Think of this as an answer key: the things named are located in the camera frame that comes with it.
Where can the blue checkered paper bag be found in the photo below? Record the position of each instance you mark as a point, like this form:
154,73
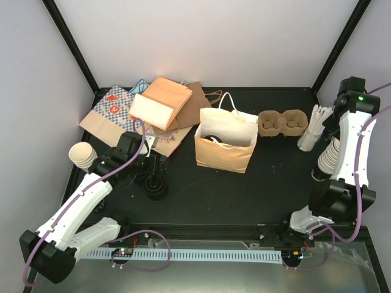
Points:
110,118

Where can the black cup lid stack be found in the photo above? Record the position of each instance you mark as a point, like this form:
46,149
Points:
155,187

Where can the right stack of paper cups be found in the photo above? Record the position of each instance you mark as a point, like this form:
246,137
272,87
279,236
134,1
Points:
327,162

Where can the folded orange paper bag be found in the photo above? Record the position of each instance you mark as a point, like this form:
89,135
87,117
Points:
160,103

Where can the left black frame post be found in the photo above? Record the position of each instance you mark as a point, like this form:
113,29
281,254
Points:
66,34

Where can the left stack of paper cups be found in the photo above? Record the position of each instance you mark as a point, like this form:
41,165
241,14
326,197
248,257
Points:
82,155

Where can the cup of white straws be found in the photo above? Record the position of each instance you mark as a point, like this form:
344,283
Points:
315,128

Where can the right black frame post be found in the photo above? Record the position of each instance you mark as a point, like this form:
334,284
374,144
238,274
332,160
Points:
346,33

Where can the stack of paper cups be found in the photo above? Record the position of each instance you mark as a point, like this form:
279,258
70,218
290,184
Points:
82,155
327,162

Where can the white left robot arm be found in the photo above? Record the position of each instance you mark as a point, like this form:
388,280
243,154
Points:
55,247

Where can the black frame post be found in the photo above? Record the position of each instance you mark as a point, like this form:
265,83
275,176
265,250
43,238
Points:
346,33
66,34

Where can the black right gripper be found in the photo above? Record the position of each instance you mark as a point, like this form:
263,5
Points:
328,124

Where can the dark brown paper bag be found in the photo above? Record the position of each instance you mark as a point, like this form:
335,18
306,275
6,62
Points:
189,115

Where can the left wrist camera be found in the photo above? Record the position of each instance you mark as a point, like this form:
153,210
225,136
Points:
149,143

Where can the cream cakes printed paper bag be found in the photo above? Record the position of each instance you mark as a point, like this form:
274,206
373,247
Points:
168,142

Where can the light blue paper bag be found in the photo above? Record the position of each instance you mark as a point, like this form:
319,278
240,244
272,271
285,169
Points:
140,87

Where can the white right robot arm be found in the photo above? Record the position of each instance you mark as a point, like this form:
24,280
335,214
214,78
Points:
345,195

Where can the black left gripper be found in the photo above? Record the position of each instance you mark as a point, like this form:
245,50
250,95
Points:
152,170

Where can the white slotted cable duct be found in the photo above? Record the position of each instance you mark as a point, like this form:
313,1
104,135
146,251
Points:
200,255

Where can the cardboard cup carrier stack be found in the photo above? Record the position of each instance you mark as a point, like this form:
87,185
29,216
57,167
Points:
290,123

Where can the orange kraft paper bag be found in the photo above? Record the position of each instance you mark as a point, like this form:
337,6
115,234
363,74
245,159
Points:
237,130

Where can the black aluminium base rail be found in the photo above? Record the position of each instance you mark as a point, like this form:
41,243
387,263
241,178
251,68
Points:
267,235

